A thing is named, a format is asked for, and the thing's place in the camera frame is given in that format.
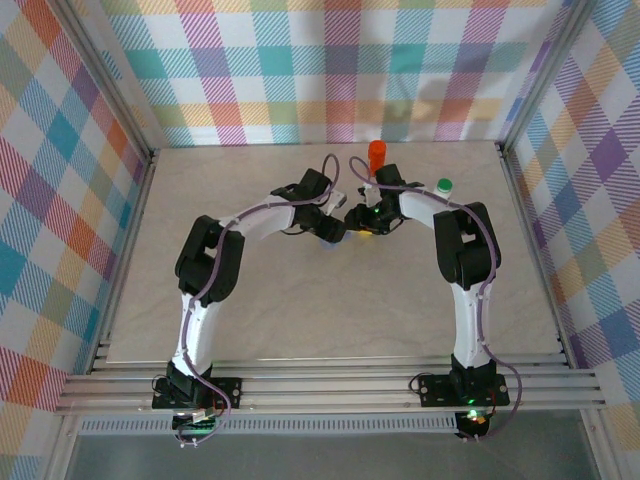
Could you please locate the orange pill bottle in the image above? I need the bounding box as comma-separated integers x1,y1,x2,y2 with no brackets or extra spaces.
367,140,390,177

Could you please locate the white bottle with green cap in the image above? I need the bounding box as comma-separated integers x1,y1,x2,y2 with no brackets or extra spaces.
433,177,457,204

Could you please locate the right controller board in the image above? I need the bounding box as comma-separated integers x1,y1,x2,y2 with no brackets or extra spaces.
453,407,490,437

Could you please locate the controller board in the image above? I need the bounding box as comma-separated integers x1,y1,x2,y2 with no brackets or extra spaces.
453,407,490,437
171,408,224,435

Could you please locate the left controller board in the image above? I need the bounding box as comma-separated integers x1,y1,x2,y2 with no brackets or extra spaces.
171,408,224,435

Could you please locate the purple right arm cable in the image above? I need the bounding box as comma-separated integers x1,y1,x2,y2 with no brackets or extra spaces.
348,156,524,442

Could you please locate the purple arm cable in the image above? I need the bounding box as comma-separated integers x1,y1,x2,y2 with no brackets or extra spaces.
174,153,346,449
348,156,524,442

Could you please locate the aluminium base rail beam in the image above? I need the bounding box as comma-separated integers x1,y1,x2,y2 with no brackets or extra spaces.
53,349,607,417

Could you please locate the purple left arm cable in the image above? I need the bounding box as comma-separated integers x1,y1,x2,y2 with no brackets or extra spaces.
174,153,346,449

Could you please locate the grey slotted cable duct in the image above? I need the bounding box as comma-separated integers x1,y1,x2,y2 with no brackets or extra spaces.
78,417,460,437

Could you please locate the aluminium frame post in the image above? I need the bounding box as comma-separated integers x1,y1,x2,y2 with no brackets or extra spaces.
59,0,160,159
497,0,599,151

